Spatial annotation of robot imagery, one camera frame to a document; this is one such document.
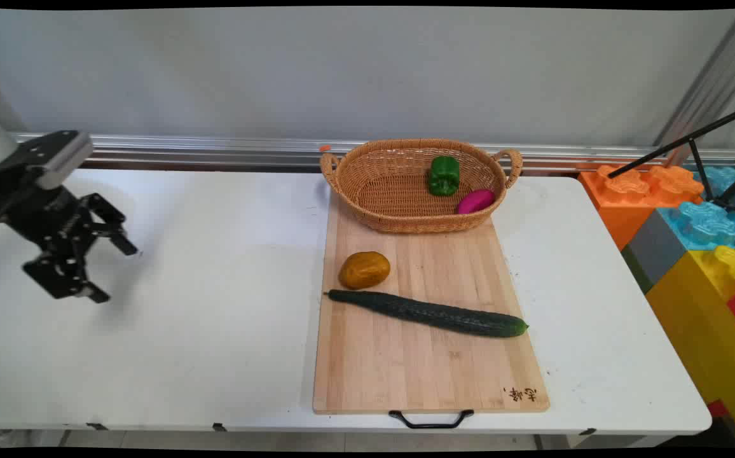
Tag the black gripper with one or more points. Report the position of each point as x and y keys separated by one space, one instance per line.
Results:
x=43 y=213

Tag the long dark green cucumber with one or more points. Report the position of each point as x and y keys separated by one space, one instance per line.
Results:
x=431 y=313

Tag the brown yellow potato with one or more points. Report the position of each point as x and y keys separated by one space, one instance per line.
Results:
x=364 y=270

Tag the woven wicker basket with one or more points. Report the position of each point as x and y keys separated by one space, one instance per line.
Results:
x=399 y=203

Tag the bamboo cutting board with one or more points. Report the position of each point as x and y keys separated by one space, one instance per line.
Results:
x=431 y=343

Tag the green bell pepper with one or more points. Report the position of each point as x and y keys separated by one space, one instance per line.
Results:
x=444 y=175

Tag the magenta toy vegetable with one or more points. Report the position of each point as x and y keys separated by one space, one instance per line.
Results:
x=475 y=201

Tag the orange giant building block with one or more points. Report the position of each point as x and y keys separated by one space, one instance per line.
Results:
x=622 y=203

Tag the grey giant building block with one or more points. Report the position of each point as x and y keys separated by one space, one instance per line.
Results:
x=653 y=251

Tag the light blue giant building block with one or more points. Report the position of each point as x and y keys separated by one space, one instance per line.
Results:
x=720 y=179
x=701 y=222

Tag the black tripod stand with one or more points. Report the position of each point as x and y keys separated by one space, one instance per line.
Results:
x=698 y=165

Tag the yellow giant building block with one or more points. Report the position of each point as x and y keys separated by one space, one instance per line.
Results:
x=704 y=318

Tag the aluminium rail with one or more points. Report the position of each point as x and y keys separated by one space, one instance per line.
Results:
x=215 y=149

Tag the slanted aluminium post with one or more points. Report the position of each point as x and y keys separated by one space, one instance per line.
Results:
x=707 y=89

